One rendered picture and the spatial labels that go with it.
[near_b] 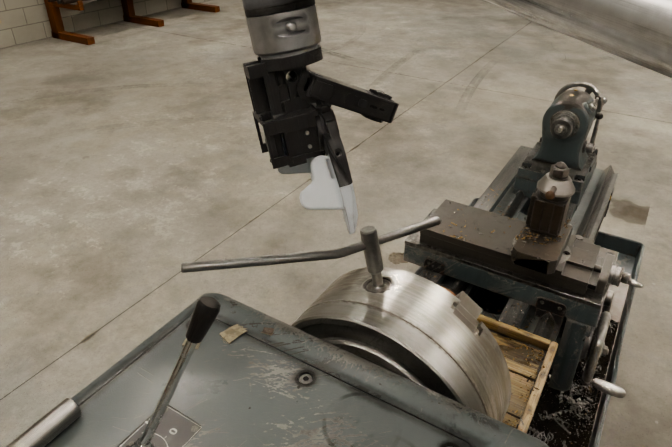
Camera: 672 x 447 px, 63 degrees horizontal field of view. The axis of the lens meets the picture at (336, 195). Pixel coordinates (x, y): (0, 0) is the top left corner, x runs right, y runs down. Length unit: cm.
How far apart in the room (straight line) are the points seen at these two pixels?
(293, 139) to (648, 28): 35
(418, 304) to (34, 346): 218
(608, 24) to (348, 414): 41
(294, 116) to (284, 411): 30
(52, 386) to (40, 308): 52
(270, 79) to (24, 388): 210
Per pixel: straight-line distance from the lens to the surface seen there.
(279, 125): 59
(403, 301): 72
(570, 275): 131
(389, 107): 64
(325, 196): 60
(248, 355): 63
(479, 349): 75
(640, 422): 242
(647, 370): 263
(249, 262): 67
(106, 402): 63
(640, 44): 48
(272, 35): 58
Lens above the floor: 171
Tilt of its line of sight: 30 degrees down
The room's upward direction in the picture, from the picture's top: straight up
